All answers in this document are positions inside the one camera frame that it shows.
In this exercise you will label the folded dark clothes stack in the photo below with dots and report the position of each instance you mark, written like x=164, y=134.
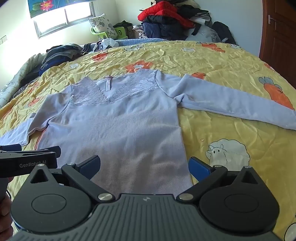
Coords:
x=60, y=54

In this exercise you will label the window with grey frame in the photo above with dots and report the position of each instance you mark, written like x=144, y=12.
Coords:
x=61, y=18

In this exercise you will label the lotus flower window blind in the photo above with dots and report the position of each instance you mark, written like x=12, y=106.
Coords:
x=38, y=7

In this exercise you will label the lavender long-sleeve top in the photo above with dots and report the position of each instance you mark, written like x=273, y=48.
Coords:
x=131, y=123

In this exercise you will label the brown wooden door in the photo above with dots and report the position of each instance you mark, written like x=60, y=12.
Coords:
x=278, y=37

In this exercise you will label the green plastic stool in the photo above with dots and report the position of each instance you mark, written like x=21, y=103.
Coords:
x=118, y=33

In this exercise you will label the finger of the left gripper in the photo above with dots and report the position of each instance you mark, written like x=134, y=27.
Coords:
x=15, y=151

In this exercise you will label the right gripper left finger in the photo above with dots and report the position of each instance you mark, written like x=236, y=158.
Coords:
x=80, y=175

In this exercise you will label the white wall switch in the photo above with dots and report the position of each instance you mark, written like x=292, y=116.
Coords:
x=3, y=39

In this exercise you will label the grey patterned blanket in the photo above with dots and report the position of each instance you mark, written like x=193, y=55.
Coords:
x=14, y=85

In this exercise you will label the white plastic bag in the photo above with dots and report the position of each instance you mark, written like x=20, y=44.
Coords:
x=104, y=44

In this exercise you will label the floral white pillow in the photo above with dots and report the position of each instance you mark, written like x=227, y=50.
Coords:
x=101, y=23

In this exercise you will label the black backpack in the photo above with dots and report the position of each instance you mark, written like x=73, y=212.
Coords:
x=223, y=32

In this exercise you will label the dark clothes pile on chair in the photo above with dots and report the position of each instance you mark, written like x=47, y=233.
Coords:
x=170, y=29

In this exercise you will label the person's left hand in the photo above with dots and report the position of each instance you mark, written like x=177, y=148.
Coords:
x=6, y=220

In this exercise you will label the yellow cartoon quilt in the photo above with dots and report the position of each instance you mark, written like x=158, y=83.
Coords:
x=214, y=138

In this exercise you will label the red puffer jacket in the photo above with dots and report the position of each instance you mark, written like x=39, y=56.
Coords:
x=164, y=8

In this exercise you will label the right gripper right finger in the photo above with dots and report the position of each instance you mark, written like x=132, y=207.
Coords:
x=208, y=178

